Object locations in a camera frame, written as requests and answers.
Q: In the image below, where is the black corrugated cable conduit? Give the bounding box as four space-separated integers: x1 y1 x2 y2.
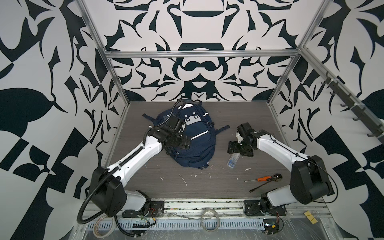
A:
76 143 145 225

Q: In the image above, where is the navy blue student backpack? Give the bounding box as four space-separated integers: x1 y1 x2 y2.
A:
143 99 230 170

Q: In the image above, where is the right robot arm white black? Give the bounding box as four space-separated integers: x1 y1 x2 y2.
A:
228 123 339 211

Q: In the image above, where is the yellow sticky note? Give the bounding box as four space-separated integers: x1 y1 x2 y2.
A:
304 211 318 225

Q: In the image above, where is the orange handled screwdriver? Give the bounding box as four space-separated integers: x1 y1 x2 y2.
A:
244 176 273 183

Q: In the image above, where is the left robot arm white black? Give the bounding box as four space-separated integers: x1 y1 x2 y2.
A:
78 116 191 221

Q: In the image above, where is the clear plastic pencil case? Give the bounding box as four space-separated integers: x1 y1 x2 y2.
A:
227 153 241 169

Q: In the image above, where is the black wall hook rail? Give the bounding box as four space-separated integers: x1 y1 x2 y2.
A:
320 72 384 145

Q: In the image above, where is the black handled screwdriver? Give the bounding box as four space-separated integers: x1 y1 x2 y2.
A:
249 174 283 193

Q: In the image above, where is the roll of clear tape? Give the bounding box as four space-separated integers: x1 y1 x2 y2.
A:
93 215 116 239

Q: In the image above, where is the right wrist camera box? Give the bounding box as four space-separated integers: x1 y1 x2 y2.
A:
236 132 243 144

